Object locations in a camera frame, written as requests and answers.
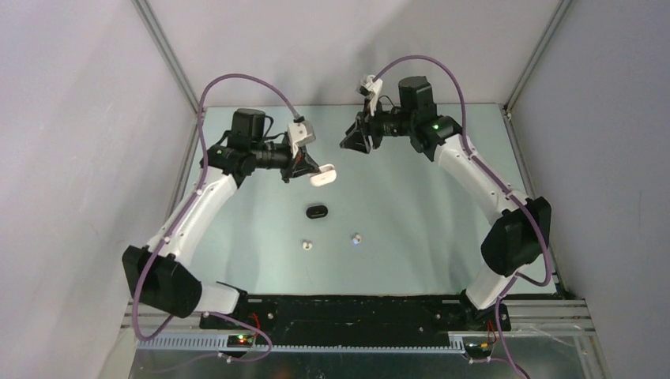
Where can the controller board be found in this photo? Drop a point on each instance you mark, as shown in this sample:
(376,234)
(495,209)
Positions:
(239,341)
(479,352)

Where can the white earbud charging case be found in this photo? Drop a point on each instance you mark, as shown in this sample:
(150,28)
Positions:
(326,175)

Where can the aluminium frame rail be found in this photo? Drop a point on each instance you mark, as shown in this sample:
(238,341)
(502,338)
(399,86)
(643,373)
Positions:
(551,318)

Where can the left controller board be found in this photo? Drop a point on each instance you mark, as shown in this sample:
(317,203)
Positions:
(239,341)

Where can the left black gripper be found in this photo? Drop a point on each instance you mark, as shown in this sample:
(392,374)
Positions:
(306,166)

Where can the right controller board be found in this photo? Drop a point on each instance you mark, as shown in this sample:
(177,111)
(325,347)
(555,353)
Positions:
(479,352)

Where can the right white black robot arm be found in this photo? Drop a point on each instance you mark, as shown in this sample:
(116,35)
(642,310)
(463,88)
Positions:
(520,225)

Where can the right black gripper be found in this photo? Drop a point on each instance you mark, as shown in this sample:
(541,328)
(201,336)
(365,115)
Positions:
(357,136)

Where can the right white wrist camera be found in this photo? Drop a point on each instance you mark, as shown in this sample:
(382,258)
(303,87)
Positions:
(370,87)

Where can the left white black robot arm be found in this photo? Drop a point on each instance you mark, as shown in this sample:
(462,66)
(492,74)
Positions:
(157,273)

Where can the black earbud charging case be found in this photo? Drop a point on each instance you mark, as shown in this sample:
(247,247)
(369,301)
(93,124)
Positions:
(315,212)

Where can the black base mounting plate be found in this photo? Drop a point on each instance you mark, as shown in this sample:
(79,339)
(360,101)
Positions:
(351,321)

